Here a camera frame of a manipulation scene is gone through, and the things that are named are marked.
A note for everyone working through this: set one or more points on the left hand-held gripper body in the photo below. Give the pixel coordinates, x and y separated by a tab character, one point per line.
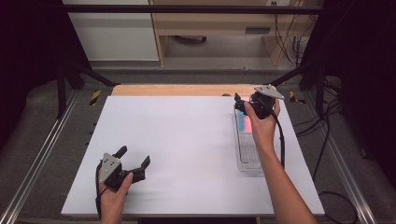
110	169

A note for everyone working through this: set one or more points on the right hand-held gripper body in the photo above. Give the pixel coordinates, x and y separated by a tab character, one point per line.
264	101

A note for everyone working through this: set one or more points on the blue and pink phone case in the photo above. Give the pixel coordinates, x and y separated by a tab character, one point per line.
244	124

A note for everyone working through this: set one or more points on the clear plastic packaging tray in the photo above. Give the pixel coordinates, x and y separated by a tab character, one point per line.
249	152

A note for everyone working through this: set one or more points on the person's right hand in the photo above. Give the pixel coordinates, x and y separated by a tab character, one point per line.
263	130

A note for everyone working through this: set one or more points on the person's left hand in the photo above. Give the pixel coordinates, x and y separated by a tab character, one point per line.
112	202

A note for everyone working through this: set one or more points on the white board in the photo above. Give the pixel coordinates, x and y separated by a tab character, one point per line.
174	140

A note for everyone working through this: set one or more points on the wooden table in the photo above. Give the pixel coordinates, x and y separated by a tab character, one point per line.
186	90

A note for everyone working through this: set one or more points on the black metal stand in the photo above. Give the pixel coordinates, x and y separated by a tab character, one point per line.
61	90
320	90

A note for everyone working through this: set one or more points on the grey label on desk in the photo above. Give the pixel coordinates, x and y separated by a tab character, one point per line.
257	30

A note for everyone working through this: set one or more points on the light wooden desk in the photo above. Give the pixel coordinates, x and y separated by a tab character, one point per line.
214	23

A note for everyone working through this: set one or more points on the black curtain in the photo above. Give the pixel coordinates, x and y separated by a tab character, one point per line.
25	62
367	77

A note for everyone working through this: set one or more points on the white cabinet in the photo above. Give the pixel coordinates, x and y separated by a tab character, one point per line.
115	34

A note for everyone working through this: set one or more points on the aluminium rail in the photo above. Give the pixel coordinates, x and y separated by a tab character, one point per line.
37	155
345	174

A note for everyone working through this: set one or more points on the black horizontal frame bar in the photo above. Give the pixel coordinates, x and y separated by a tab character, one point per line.
186	9

